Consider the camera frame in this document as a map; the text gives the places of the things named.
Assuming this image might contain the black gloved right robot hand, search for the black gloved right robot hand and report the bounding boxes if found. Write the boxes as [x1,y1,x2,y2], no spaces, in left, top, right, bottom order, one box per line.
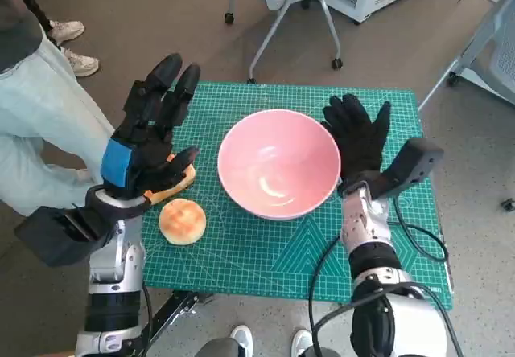
[320,93,393,185]

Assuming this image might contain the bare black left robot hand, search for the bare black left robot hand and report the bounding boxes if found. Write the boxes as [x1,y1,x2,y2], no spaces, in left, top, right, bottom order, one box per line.
[100,53,201,201]

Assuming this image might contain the rectangular toy toast bread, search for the rectangular toy toast bread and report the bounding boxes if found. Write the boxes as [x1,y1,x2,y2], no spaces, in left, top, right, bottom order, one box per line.
[142,154,197,205]

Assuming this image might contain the round toy bread bun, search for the round toy bread bun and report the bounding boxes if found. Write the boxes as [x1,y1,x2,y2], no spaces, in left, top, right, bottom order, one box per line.
[159,198,208,247]

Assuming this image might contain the pink bowl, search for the pink bowl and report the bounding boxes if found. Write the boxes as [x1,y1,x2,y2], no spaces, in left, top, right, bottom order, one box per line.
[216,109,342,221]

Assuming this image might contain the person in black trousers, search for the person in black trousers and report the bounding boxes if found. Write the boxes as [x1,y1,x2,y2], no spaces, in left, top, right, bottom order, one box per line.
[7,0,100,79]

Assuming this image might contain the person in light clothing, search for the person in light clothing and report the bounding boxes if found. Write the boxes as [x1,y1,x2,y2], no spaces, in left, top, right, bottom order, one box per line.
[0,0,117,217]

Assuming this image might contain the green cutting mat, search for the green cutting mat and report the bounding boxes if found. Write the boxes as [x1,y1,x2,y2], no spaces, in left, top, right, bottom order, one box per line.
[138,81,454,305]

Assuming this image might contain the black folding table leg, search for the black folding table leg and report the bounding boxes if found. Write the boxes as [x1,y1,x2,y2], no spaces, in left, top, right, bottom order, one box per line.
[148,289,214,346]

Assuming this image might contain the person with white shoes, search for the person with white shoes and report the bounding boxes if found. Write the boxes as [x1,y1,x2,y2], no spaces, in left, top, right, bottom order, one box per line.
[195,323,335,357]

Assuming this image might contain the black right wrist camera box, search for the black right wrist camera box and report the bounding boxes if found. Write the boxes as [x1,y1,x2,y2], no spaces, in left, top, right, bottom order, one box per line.
[377,137,446,199]

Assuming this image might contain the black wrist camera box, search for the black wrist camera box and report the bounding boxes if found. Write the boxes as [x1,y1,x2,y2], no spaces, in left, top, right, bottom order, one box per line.
[377,137,446,199]
[14,206,117,269]

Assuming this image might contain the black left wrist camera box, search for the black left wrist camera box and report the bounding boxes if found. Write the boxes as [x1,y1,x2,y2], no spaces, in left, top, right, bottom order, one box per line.
[14,206,117,269]

